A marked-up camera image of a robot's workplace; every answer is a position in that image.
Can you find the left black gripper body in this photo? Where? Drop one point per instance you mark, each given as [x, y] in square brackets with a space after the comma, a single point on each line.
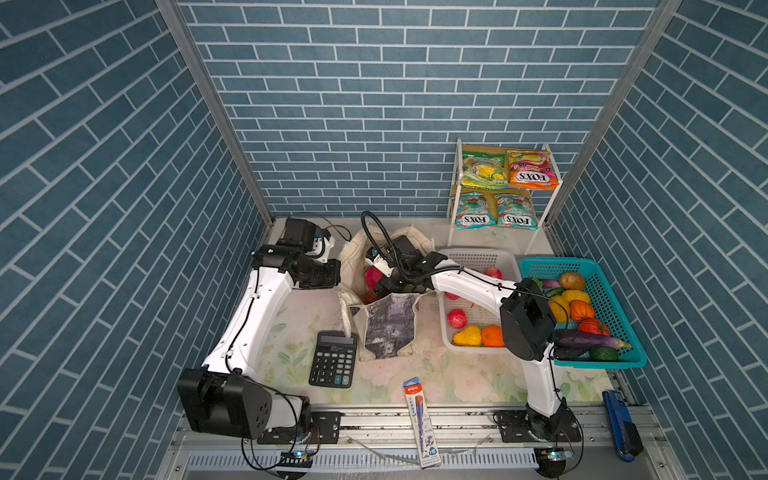
[320, 274]

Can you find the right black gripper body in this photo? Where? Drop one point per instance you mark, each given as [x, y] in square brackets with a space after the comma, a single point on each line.
[393, 284]

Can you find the pink dragon fruit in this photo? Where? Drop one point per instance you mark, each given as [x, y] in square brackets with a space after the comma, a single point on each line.
[371, 277]

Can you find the beige canvas tote bag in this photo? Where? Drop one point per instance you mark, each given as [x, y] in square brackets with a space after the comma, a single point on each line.
[386, 327]

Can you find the large orange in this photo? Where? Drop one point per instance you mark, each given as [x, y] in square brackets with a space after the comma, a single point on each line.
[492, 336]

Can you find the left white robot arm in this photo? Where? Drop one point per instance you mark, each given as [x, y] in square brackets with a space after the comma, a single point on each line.
[223, 396]

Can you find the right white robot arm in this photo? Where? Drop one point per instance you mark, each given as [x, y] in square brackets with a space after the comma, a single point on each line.
[526, 320]

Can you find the green Fox's candy bag left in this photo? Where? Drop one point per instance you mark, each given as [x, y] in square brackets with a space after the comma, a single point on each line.
[473, 212]

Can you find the green fox's candy bag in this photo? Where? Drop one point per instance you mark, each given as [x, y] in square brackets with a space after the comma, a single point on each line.
[473, 212]
[515, 211]

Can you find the green Fox's candy bag right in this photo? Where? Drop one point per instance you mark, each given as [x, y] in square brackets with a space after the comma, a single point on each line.
[515, 211]

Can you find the green yellow candy bag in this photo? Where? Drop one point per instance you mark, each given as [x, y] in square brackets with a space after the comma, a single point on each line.
[484, 171]

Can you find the orange Fox's candy bag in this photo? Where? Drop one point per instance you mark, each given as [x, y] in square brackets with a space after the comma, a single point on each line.
[531, 169]

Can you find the red apple middle left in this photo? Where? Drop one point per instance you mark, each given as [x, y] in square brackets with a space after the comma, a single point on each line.
[457, 319]

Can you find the red apple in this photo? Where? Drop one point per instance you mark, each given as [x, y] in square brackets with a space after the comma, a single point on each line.
[457, 319]
[494, 272]

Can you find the white plastic fruit basket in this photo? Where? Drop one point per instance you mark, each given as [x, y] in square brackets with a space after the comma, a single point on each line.
[479, 259]

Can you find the red apple back right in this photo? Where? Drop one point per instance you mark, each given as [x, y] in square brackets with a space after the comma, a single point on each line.
[494, 272]

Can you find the black desk calculator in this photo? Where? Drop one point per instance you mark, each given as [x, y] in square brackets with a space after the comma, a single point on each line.
[334, 360]

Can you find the yellow pear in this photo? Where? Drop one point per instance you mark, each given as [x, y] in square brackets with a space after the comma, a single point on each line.
[470, 336]

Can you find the brown potato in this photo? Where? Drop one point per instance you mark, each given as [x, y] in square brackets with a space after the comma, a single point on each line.
[572, 281]

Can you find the purple eggplant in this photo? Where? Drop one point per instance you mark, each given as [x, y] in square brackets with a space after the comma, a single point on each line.
[574, 339]

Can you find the orange pumpkin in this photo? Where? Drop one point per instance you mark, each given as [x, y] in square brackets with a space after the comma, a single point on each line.
[581, 310]

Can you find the packaged pen blister pack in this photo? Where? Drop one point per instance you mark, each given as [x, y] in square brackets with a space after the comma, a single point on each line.
[427, 450]

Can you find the red tomato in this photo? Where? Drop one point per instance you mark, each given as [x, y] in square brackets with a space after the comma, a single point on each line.
[593, 326]

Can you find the teal plastic vegetable basket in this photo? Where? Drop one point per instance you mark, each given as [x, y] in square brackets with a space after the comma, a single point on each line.
[605, 302]

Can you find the green cucumber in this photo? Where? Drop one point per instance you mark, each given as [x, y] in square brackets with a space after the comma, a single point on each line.
[603, 354]

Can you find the blue utility knife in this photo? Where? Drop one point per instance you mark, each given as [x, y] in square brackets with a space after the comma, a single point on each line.
[627, 441]

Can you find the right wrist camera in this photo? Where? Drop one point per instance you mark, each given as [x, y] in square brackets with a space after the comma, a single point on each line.
[379, 263]

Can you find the white wire shelf rack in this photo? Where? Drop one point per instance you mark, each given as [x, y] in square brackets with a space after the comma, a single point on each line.
[542, 200]

